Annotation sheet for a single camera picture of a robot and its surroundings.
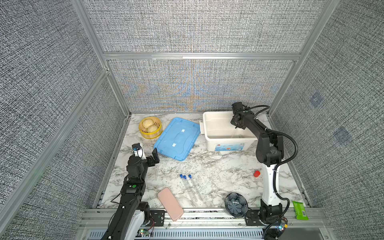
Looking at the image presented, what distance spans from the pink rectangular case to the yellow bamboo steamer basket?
0.38 metres

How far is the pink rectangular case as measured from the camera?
2.45 feet

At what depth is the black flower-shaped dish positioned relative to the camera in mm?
744
